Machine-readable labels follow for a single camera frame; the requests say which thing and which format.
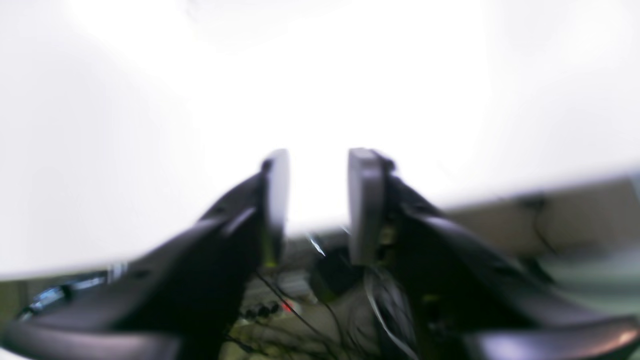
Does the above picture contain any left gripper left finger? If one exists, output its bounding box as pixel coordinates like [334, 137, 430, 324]
[2, 149, 290, 360]

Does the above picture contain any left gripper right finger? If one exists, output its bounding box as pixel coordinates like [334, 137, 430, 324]
[348, 148, 639, 360]

